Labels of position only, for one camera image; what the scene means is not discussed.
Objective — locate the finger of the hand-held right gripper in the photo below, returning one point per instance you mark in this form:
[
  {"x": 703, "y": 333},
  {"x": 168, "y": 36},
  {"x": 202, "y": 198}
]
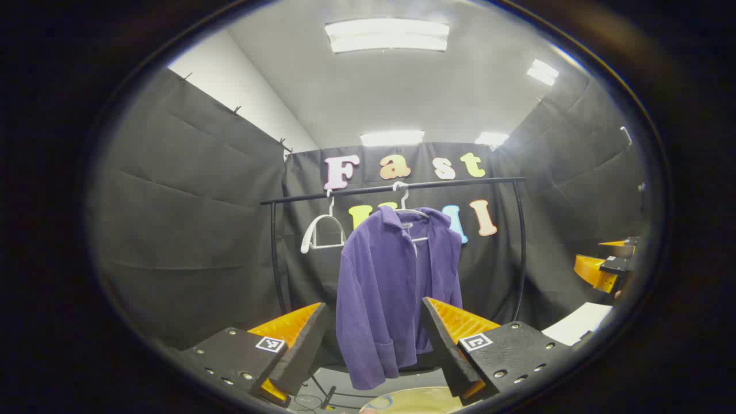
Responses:
[
  {"x": 595, "y": 273},
  {"x": 618, "y": 243}
]

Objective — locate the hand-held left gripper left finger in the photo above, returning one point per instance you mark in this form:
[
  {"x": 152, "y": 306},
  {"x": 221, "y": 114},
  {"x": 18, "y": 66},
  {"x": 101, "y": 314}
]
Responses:
[{"x": 305, "y": 351}]

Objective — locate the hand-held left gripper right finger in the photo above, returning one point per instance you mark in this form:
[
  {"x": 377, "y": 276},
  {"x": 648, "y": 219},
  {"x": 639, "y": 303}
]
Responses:
[{"x": 443, "y": 351}]

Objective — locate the purple ribbed jacket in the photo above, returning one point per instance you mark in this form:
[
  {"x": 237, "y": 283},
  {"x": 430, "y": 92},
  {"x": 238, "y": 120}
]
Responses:
[{"x": 379, "y": 276}]

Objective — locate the white clothes hanger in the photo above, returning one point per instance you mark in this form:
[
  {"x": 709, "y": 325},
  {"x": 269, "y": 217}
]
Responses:
[
  {"x": 414, "y": 213},
  {"x": 310, "y": 233}
]

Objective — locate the black clothes rack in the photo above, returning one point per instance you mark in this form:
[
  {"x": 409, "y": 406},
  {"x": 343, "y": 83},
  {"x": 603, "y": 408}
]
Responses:
[{"x": 356, "y": 194}]

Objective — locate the white flat panel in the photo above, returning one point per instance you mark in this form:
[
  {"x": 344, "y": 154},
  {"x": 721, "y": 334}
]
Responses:
[{"x": 578, "y": 323}]

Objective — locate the white hook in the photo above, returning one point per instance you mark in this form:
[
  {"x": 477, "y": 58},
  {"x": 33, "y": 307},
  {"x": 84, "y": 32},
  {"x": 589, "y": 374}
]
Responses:
[{"x": 627, "y": 135}]

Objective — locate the black backdrop cloth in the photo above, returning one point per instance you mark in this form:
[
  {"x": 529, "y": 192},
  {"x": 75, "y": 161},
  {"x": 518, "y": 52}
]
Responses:
[{"x": 190, "y": 230}]

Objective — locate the large ceiling light panel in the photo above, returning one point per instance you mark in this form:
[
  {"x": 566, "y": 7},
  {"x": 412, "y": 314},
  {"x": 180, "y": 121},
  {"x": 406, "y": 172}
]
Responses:
[{"x": 386, "y": 35}]

